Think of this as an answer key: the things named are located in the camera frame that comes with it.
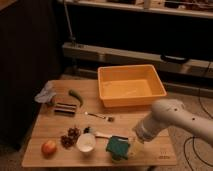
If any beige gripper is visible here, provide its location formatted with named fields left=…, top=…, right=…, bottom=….
left=128, top=137, right=144, bottom=158

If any green sponge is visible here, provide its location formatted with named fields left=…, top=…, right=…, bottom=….
left=106, top=137, right=130, bottom=160

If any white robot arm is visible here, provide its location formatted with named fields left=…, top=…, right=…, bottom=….
left=133, top=99, right=213, bottom=146

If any green plastic cup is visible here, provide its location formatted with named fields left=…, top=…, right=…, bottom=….
left=111, top=154, right=123, bottom=163

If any small brush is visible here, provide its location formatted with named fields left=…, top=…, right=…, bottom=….
left=85, top=112, right=115, bottom=122

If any orange plastic bin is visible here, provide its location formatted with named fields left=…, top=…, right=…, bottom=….
left=98, top=64, right=167, bottom=107

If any wooden table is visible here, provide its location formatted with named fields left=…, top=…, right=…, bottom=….
left=22, top=80, right=177, bottom=168

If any dark grape bunch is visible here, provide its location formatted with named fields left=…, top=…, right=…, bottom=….
left=61, top=127, right=81, bottom=148

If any dark striped block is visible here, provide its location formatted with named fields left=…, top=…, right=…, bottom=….
left=54, top=103, right=77, bottom=116

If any green chili pepper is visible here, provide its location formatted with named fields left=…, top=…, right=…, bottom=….
left=68, top=90, right=83, bottom=107

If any red apple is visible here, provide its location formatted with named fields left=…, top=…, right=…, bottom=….
left=41, top=140, right=57, bottom=156

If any crumpled white cloth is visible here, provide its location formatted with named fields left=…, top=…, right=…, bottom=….
left=34, top=81, right=56, bottom=103

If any white handled spatula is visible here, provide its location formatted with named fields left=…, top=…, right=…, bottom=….
left=83, top=126, right=129, bottom=141

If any black floor cable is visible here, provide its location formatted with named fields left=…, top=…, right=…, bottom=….
left=182, top=89, right=213, bottom=171

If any metal shelf rail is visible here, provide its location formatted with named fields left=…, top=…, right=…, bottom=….
left=62, top=42, right=213, bottom=78

